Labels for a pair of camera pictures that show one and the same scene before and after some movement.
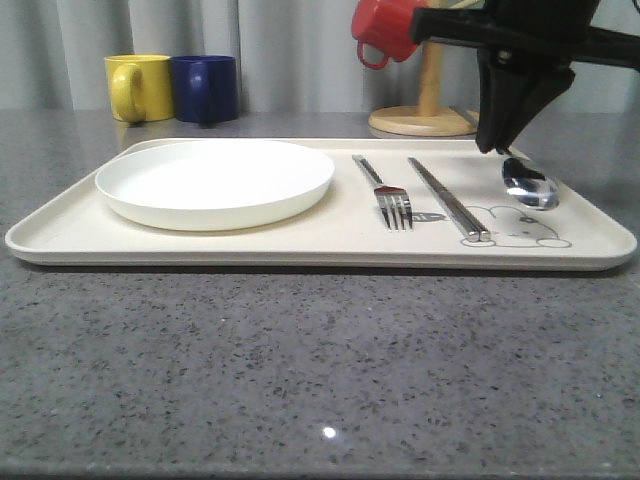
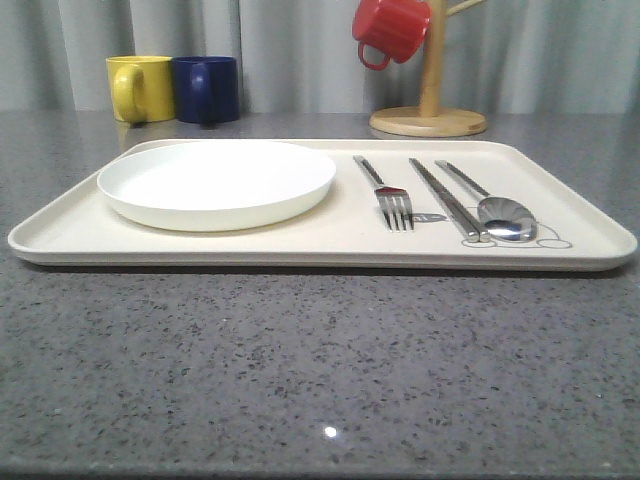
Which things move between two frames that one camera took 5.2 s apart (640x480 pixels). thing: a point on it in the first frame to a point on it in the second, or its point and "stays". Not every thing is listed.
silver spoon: [529, 185] to [504, 218]
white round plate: [213, 185] stays
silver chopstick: [457, 215] stays
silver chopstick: [484, 234] stays
